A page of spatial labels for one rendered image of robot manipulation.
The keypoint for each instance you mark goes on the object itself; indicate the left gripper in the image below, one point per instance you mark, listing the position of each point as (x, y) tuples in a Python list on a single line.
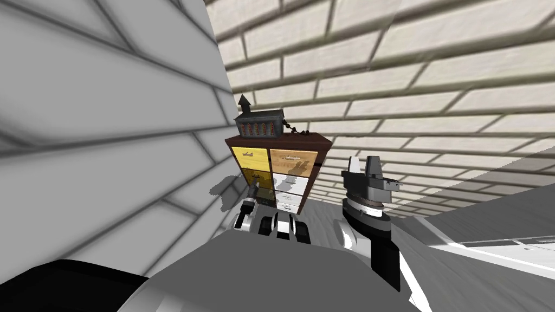
[(253, 190)]

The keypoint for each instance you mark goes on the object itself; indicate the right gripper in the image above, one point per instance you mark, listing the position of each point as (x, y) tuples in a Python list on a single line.
[(368, 188)]

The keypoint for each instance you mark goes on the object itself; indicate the dark yellow drawer front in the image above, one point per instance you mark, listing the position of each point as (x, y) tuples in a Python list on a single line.
[(265, 181)]

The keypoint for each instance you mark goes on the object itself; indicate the bright yellow drawer front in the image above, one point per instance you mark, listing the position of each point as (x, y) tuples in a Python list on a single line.
[(250, 159)]

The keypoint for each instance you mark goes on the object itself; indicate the white drawer front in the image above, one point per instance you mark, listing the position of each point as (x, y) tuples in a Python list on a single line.
[(291, 184)]

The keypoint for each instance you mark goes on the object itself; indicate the brown chest of drawers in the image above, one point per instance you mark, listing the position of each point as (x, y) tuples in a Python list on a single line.
[(323, 149)]

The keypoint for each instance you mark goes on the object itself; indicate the tan wood drawer front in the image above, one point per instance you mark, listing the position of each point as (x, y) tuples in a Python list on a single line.
[(292, 162)]

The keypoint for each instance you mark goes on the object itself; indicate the dark grey church model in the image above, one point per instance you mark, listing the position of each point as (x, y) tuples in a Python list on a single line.
[(258, 121)]

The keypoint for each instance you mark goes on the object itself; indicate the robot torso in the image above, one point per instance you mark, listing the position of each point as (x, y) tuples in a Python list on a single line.
[(269, 277)]

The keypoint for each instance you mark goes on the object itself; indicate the white low cabinet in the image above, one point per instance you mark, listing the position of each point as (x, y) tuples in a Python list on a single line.
[(490, 253)]

